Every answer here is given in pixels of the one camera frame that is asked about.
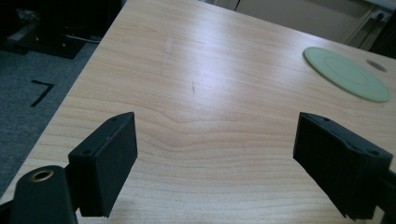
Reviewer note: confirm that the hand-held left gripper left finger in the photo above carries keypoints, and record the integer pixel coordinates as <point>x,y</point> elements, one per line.
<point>102,165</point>

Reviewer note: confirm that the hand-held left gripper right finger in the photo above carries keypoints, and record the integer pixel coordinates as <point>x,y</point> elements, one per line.
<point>339,155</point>

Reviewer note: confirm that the green round mat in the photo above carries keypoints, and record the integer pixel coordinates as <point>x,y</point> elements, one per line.
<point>345,74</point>

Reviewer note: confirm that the black floor tape mark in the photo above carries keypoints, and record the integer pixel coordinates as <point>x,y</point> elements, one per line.
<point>42,92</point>

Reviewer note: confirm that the dark stand base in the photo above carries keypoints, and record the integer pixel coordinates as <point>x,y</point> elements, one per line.
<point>43,37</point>

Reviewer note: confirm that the wall power socket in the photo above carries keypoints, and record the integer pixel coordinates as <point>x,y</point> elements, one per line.
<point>380,15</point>

